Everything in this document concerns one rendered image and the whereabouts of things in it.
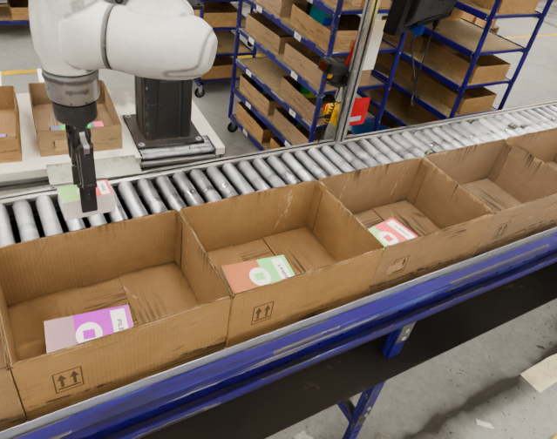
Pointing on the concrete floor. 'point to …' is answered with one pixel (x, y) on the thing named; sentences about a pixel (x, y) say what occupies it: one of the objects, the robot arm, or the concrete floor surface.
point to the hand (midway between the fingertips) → (84, 189)
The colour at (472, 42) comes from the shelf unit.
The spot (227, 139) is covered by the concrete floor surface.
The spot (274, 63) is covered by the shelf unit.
